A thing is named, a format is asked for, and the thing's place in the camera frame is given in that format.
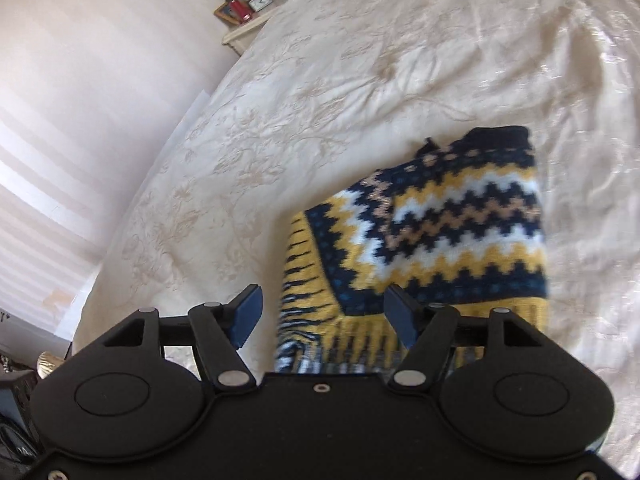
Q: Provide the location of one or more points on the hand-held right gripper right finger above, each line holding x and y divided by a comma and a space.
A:
400, 317

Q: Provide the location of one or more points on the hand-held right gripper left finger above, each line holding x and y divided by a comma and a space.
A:
247, 316

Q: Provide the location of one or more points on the navy yellow zigzag knit sweater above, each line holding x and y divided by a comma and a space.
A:
430, 230

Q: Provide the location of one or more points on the gold ornament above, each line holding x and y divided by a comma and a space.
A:
47, 362

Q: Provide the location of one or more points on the cream embroidered bedspread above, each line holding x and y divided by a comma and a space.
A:
380, 60

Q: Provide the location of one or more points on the white bedside table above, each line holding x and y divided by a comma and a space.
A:
245, 32

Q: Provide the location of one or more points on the red candle jar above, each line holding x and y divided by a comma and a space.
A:
240, 10

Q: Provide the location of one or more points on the small white alarm clock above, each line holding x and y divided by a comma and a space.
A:
259, 1

